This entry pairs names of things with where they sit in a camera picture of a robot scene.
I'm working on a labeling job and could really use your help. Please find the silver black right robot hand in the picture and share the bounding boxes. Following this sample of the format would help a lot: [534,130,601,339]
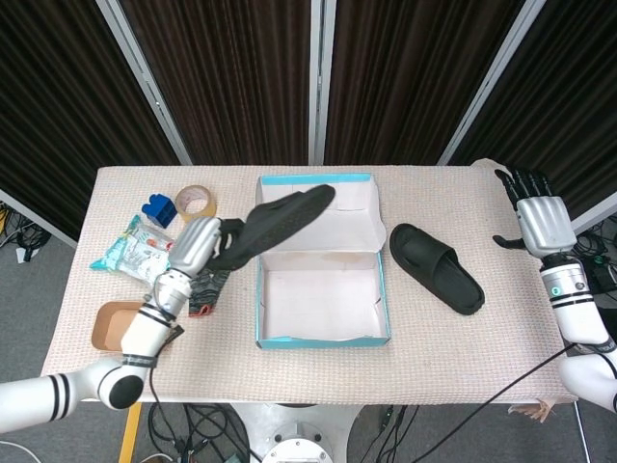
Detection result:
[492,167,578,258]

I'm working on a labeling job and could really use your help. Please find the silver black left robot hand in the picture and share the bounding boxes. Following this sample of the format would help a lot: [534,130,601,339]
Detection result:
[166,216,248,282]

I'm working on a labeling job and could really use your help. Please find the black rubber slipper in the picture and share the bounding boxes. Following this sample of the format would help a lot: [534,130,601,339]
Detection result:
[389,223,486,317]
[206,184,336,274]

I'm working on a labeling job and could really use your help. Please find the brown paper tray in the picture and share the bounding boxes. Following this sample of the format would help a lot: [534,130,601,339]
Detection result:
[92,301,147,352]

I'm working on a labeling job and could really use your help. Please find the blue shoe box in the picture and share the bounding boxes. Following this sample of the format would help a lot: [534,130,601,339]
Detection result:
[254,173,390,351]

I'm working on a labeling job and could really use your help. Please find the blue plastic block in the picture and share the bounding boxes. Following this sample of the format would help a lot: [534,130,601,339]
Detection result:
[141,193,177,229]

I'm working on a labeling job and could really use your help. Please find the grey knitted work glove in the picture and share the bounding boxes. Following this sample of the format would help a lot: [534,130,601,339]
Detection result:
[186,266,233,318]

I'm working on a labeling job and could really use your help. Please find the brown packing tape roll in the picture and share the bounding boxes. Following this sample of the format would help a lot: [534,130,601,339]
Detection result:
[174,184,218,225]

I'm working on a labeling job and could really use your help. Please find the teal wet wipes pack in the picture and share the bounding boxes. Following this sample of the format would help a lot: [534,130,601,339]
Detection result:
[89,214,175,291]

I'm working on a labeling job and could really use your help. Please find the beige woven tablecloth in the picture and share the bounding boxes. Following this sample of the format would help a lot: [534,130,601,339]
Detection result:
[40,157,579,407]

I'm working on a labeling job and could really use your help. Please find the yellow floor tape strip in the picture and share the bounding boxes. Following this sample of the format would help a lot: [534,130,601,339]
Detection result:
[117,402,144,463]

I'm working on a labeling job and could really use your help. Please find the grey metal partition rail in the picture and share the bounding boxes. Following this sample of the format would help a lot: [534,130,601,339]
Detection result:
[0,187,78,248]
[568,191,617,237]

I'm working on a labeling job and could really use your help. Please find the floor electronics with cables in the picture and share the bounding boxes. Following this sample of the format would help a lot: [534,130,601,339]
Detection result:
[573,216,617,295]

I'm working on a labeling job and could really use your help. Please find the grey metal partition post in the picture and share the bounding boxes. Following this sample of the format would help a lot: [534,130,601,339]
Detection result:
[307,0,337,166]
[437,0,550,166]
[94,0,195,166]

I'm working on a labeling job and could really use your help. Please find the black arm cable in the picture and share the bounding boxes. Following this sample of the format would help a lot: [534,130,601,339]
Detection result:
[433,342,577,443]

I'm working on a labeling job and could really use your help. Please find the floor cables and plugs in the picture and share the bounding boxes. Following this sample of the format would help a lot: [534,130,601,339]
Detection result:
[0,202,52,265]

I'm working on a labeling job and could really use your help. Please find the black cable bundle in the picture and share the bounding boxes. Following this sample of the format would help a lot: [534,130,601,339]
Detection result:
[354,404,421,463]
[146,403,252,463]

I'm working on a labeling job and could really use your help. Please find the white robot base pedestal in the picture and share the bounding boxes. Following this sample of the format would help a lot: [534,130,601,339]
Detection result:
[229,402,363,463]

